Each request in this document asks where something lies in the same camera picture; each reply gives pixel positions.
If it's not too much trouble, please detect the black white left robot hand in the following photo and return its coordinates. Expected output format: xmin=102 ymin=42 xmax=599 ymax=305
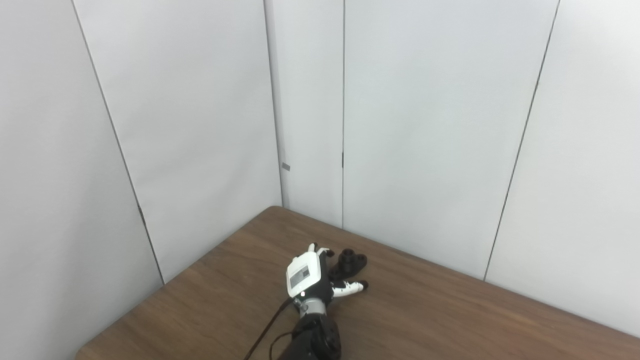
xmin=285 ymin=243 xmax=370 ymax=304

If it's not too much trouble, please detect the black flanged holder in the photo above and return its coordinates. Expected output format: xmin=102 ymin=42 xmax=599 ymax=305
xmin=327 ymin=249 xmax=368 ymax=281

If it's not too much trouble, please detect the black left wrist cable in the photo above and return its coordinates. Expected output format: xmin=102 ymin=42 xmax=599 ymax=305
xmin=243 ymin=298 xmax=302 ymax=360

